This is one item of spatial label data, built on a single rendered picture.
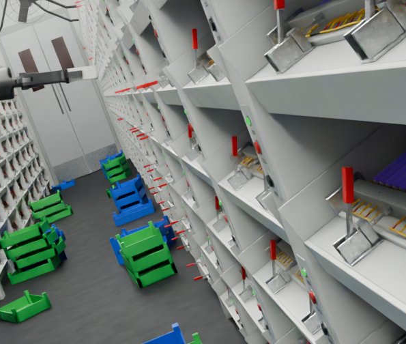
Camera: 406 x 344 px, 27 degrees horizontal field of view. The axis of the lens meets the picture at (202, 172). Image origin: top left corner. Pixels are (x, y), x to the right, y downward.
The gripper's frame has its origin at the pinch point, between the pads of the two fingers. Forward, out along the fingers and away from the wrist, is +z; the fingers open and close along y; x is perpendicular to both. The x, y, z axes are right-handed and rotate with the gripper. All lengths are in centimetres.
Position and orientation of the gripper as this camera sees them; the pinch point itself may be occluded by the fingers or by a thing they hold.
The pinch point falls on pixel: (82, 73)
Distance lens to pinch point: 203.8
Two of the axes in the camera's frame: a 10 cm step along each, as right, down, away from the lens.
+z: 9.8, -1.4, 1.3
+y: 1.4, 0.7, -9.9
